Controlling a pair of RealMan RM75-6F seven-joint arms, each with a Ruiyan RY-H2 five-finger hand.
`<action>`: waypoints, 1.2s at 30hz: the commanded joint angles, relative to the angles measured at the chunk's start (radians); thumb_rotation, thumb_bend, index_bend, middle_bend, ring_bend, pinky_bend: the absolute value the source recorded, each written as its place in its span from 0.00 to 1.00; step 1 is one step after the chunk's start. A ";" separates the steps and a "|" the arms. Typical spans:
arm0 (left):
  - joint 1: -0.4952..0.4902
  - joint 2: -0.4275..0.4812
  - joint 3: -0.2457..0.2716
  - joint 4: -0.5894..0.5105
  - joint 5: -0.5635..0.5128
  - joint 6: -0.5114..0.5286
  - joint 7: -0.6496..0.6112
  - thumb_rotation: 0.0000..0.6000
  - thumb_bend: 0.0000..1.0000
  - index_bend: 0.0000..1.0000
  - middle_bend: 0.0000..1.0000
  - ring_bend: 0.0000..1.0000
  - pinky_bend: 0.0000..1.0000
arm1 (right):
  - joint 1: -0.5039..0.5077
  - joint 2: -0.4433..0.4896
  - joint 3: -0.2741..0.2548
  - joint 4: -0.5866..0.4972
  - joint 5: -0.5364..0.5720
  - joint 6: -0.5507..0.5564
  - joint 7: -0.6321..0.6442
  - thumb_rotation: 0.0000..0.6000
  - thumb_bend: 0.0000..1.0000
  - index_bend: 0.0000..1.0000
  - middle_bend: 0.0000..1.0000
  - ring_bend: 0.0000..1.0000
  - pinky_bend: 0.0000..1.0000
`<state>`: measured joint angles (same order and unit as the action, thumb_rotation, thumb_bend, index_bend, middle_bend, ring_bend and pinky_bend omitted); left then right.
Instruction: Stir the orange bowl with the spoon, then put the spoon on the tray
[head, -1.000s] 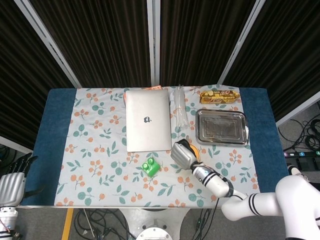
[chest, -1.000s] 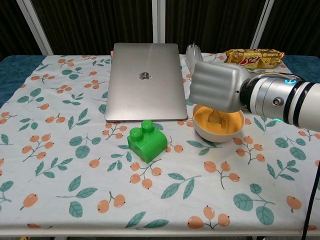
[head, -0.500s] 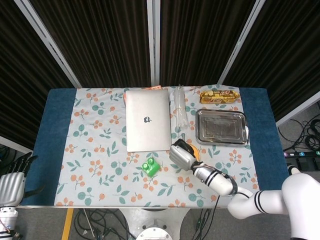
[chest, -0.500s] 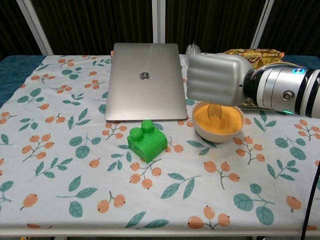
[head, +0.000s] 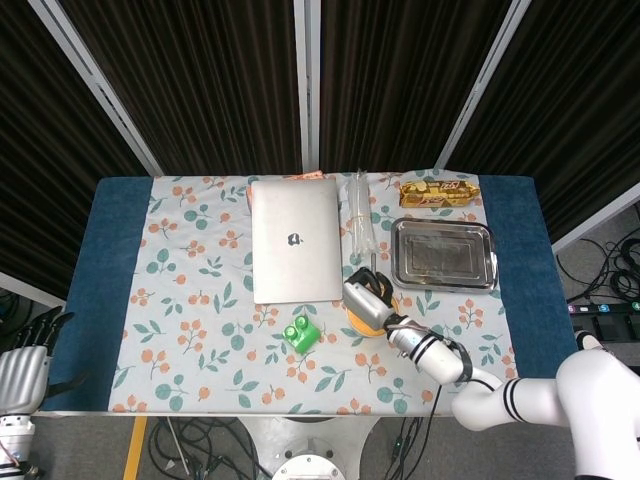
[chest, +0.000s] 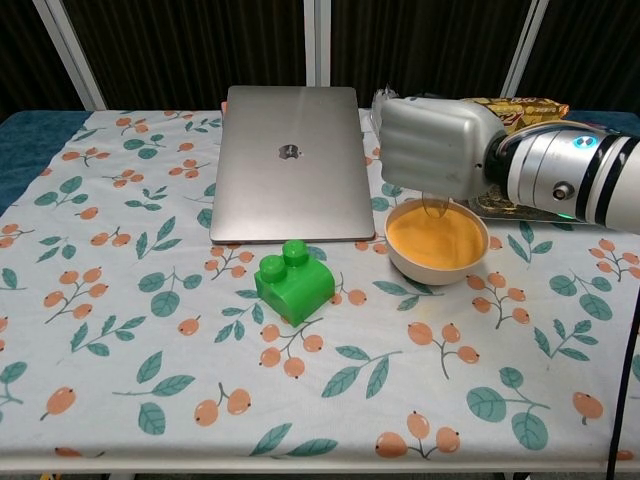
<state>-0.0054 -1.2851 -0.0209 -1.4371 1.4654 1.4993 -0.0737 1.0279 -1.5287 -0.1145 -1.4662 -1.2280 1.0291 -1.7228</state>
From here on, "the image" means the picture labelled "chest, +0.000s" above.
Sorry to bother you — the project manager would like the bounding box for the floral fruit print tablecloth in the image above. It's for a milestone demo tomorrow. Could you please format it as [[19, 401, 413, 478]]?
[[0, 105, 640, 474]]

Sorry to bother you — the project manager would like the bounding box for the beige round bowl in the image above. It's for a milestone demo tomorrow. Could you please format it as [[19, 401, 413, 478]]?
[[383, 197, 490, 287]]

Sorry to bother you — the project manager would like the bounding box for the green toy building block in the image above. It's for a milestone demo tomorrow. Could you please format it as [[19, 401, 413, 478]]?
[[253, 239, 335, 329]]

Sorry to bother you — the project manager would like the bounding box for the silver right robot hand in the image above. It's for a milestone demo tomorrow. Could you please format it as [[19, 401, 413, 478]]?
[[372, 94, 507, 202]]

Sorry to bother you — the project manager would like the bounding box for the white partition post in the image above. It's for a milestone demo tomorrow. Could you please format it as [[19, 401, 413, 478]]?
[[32, 0, 109, 111], [303, 0, 332, 87], [499, 0, 550, 100]]

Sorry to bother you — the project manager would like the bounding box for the rectangular steel tray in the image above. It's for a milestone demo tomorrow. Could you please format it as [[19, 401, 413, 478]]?
[[464, 183, 601, 226]]

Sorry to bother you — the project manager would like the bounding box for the blue table cover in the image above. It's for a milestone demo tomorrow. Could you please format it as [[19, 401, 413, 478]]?
[[0, 108, 640, 216]]

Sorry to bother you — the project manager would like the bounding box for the silver closed laptop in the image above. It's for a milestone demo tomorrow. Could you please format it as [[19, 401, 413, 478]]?
[[208, 84, 376, 246]]

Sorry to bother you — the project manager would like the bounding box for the dark ribbed partition panel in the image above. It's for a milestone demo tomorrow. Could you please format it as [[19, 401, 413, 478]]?
[[519, 0, 640, 136], [0, 0, 84, 121], [59, 0, 307, 111], [329, 0, 526, 107]]

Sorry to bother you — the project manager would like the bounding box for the gold snack package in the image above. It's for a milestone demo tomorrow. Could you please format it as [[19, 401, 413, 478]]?
[[462, 97, 571, 136]]

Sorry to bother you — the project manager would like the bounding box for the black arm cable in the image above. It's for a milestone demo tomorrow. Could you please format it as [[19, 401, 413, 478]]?
[[606, 284, 640, 480]]

